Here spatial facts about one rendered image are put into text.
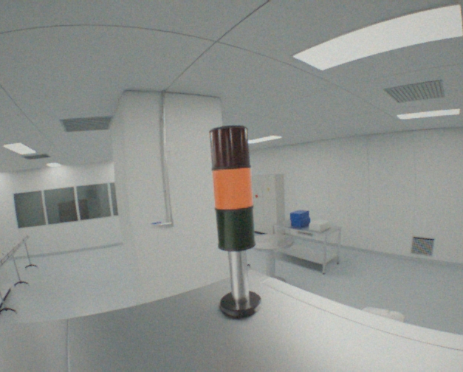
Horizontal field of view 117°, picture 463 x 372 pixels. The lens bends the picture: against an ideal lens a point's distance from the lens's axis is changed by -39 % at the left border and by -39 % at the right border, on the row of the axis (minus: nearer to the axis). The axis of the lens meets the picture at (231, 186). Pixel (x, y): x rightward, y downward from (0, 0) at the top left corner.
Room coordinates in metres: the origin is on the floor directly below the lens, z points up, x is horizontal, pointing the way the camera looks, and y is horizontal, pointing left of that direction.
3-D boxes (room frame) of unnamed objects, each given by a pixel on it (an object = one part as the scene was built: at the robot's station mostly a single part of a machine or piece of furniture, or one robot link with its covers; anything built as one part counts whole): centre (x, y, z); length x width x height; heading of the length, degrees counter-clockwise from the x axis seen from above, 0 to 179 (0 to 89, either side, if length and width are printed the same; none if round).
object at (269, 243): (4.11, -0.65, 0.47); 0.94 x 0.94 x 0.93
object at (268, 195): (7.55, -1.16, 1.03); 1.20 x 0.43 x 2.05; 34
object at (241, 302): (0.29, 0.00, 2.23); 0.06 x 0.06 x 0.25
